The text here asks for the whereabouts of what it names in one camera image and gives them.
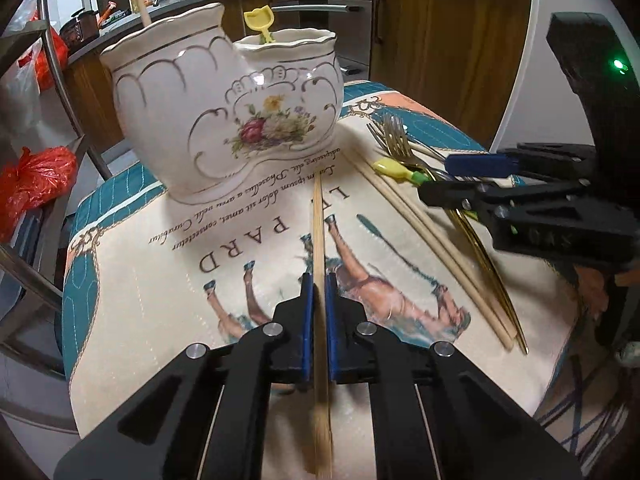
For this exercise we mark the white plastic bag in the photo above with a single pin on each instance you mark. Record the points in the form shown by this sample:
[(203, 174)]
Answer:
[(15, 95)]

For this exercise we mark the metal shelf rack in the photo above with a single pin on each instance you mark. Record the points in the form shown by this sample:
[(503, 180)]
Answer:
[(30, 280)]

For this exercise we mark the printed horse table mat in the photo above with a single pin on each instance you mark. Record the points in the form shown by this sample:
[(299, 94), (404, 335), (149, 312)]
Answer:
[(150, 310)]

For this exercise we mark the yellow green plastic utensil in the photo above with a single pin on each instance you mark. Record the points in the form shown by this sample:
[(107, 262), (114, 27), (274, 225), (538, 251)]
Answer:
[(392, 167)]

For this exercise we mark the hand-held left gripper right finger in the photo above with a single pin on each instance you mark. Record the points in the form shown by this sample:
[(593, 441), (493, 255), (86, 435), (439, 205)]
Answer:
[(331, 310)]

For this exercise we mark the chrome curved tube frame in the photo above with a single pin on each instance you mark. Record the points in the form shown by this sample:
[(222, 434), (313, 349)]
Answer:
[(62, 80)]

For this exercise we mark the orange snack packet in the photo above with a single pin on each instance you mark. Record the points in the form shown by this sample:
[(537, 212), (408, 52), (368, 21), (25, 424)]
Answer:
[(107, 12)]

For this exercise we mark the built-in steel oven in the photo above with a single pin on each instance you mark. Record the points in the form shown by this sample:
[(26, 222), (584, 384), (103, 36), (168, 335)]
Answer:
[(350, 30)]

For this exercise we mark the white floral ceramic utensil holder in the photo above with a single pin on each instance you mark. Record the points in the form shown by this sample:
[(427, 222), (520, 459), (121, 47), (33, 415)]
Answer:
[(175, 110)]

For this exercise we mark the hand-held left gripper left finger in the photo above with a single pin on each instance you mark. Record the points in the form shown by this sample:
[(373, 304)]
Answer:
[(306, 310)]

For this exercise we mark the large red plastic bag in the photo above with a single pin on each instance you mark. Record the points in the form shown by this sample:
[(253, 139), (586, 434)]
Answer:
[(32, 180)]

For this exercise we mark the dark red cooker pot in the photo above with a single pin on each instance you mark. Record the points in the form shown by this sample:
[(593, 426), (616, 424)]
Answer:
[(80, 25)]

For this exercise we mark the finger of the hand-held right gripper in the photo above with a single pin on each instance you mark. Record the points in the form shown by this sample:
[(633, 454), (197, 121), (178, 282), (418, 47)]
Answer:
[(450, 194), (480, 164)]

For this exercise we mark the yellow tulip-shaped plastic utensil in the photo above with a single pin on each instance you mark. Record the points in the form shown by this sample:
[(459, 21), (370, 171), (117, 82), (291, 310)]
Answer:
[(257, 20)]

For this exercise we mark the small red plastic bag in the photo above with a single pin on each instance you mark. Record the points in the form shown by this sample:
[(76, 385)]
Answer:
[(47, 57)]

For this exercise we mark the wooden kitchen cabinets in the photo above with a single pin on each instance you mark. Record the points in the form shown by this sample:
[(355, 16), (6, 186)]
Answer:
[(450, 35)]

